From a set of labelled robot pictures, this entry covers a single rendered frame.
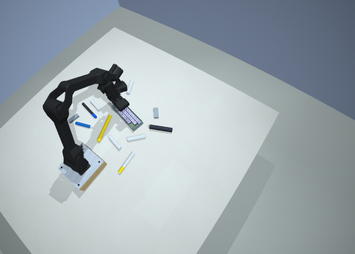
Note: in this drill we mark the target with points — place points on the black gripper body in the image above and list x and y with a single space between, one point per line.
121 104

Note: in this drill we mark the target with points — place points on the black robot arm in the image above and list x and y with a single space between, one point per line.
58 111

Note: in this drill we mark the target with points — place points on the keyboard with white letter keys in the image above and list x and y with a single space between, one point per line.
129 117

